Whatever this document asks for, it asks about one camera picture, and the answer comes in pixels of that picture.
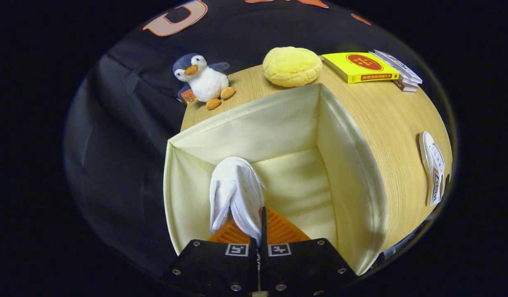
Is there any cream fabric storage box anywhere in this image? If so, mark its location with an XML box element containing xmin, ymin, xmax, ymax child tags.
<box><xmin>163</xmin><ymin>82</ymin><xmax>390</xmax><ymax>276</ymax></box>

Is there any white canvas shoe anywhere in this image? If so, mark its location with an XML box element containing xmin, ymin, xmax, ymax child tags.
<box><xmin>209</xmin><ymin>156</ymin><xmax>267</xmax><ymax>246</ymax></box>
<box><xmin>418</xmin><ymin>131</ymin><xmax>446</xmax><ymax>207</ymax></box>

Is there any white illustrated book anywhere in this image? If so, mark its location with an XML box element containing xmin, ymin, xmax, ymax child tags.
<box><xmin>373</xmin><ymin>49</ymin><xmax>423</xmax><ymax>84</ymax></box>

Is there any yellow book with red circle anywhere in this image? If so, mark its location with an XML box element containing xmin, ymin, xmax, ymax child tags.
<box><xmin>321</xmin><ymin>52</ymin><xmax>400</xmax><ymax>84</ymax></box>

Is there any yellow plush bun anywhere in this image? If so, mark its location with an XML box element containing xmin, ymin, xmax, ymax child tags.
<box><xmin>262</xmin><ymin>46</ymin><xmax>323</xmax><ymax>88</ymax></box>

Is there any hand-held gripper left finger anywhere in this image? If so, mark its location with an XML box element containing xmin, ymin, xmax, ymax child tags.
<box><xmin>161</xmin><ymin>219</ymin><xmax>261</xmax><ymax>295</ymax></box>

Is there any penguin plush toy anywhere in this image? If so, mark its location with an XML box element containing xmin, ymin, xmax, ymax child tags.
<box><xmin>172</xmin><ymin>53</ymin><xmax>236</xmax><ymax>111</ymax></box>

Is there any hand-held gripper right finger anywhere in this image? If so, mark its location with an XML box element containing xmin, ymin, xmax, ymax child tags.
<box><xmin>260</xmin><ymin>206</ymin><xmax>358</xmax><ymax>297</ymax></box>

